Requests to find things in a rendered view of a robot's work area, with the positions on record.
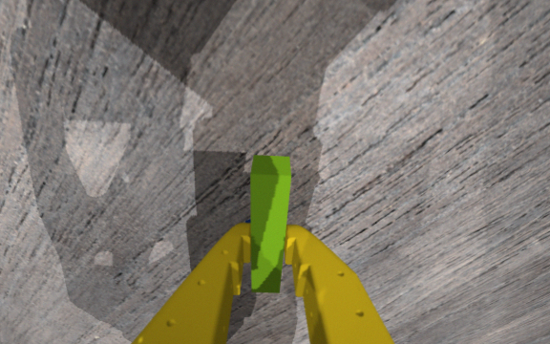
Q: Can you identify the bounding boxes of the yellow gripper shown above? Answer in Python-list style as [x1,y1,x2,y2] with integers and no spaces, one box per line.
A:
[132,223,394,344]

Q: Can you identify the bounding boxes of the lime green rod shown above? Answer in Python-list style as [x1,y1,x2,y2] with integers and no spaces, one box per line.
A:
[250,155,291,293]

